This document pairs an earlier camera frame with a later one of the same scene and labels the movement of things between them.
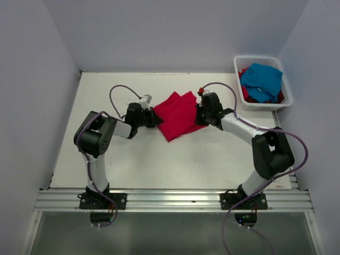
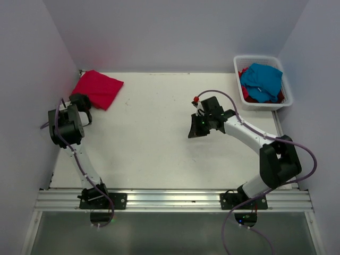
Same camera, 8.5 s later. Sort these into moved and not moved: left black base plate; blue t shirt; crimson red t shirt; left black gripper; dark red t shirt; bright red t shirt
Moved: crimson red t shirt; left black gripper
Not moved: dark red t shirt; left black base plate; blue t shirt; bright red t shirt
